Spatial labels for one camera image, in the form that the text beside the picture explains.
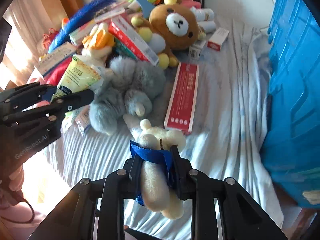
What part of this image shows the white bottle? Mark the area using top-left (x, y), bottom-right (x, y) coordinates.
top-left (198, 21), bottom-right (216, 34)
top-left (190, 7), bottom-right (214, 22)

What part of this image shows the yellow green snack bag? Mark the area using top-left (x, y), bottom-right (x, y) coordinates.
top-left (51, 54), bottom-right (106, 102)

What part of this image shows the blue feather duster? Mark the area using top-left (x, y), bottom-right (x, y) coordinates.
top-left (48, 0), bottom-right (116, 54)

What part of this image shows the white blue medicine box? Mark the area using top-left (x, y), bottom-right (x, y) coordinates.
top-left (35, 42), bottom-right (77, 77)

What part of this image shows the red white tissue box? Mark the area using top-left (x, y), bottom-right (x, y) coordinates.
top-left (108, 16), bottom-right (159, 66)

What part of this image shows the blue plastic crate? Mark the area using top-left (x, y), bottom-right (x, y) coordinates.
top-left (261, 0), bottom-right (319, 209)

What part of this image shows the white duck plush orange hat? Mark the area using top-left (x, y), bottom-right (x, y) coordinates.
top-left (81, 22), bottom-right (115, 62)

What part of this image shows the grey rabbit plush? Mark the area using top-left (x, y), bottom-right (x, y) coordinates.
top-left (89, 56), bottom-right (166, 135)

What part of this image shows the white bottle lower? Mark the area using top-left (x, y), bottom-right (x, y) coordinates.
top-left (198, 21), bottom-right (216, 34)

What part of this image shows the white bottle upper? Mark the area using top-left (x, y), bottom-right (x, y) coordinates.
top-left (190, 7), bottom-right (214, 22)

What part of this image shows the small white barcode box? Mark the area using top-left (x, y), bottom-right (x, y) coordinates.
top-left (188, 40), bottom-right (207, 60)

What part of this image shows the cream plush toy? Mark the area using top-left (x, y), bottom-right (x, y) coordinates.
top-left (123, 114), bottom-right (186, 220)

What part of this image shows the red bag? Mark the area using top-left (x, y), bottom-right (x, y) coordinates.
top-left (36, 28), bottom-right (59, 56)

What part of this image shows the small red white box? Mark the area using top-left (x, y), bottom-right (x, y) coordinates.
top-left (207, 27), bottom-right (229, 51)

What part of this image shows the brown bear plush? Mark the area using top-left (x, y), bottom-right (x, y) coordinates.
top-left (131, 0), bottom-right (206, 69)

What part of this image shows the long red box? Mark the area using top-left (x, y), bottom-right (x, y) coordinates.
top-left (164, 63), bottom-right (199, 135)

